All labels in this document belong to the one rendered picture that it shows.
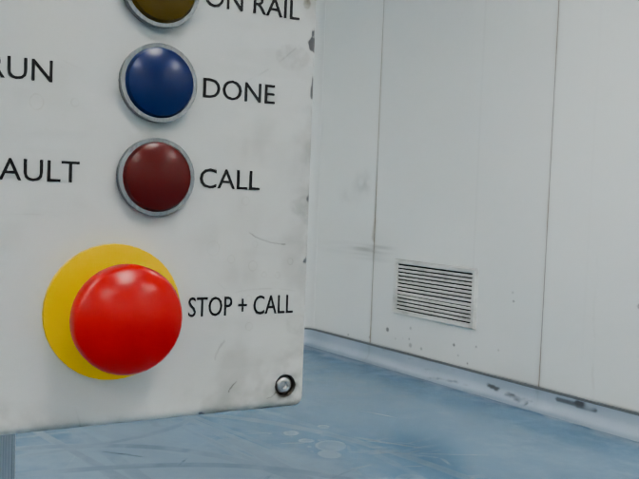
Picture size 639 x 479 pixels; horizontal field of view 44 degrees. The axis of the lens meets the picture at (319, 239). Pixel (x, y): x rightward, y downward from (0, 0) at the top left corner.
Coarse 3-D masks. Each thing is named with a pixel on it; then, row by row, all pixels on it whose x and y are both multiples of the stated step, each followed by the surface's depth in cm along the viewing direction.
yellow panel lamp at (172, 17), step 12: (132, 0) 30; (144, 0) 30; (156, 0) 30; (168, 0) 30; (180, 0) 30; (192, 0) 31; (144, 12) 30; (156, 12) 30; (168, 12) 30; (180, 12) 31
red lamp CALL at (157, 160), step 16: (144, 144) 30; (160, 144) 31; (128, 160) 30; (144, 160) 30; (160, 160) 30; (176, 160) 31; (128, 176) 30; (144, 176) 30; (160, 176) 30; (176, 176) 31; (128, 192) 30; (144, 192) 30; (160, 192) 30; (176, 192) 31; (144, 208) 31; (160, 208) 31
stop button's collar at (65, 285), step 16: (80, 256) 30; (96, 256) 30; (112, 256) 30; (128, 256) 31; (144, 256) 31; (64, 272) 29; (80, 272) 30; (96, 272) 30; (160, 272) 31; (48, 288) 29; (64, 288) 29; (80, 288) 30; (176, 288) 32; (48, 304) 29; (64, 304) 30; (224, 304) 33; (240, 304) 33; (272, 304) 34; (48, 320) 29; (64, 320) 30; (48, 336) 29; (64, 336) 30; (64, 352) 30; (80, 368) 30; (96, 368) 30
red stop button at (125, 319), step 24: (120, 264) 29; (96, 288) 28; (120, 288) 28; (144, 288) 28; (168, 288) 29; (72, 312) 28; (96, 312) 28; (120, 312) 28; (144, 312) 28; (168, 312) 29; (72, 336) 28; (96, 336) 28; (120, 336) 28; (144, 336) 28; (168, 336) 29; (96, 360) 28; (120, 360) 28; (144, 360) 29
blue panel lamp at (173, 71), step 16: (160, 48) 30; (128, 64) 30; (144, 64) 30; (160, 64) 30; (176, 64) 30; (128, 80) 30; (144, 80) 30; (160, 80) 30; (176, 80) 31; (192, 80) 31; (144, 96) 30; (160, 96) 30; (176, 96) 31; (144, 112) 30; (160, 112) 30; (176, 112) 31
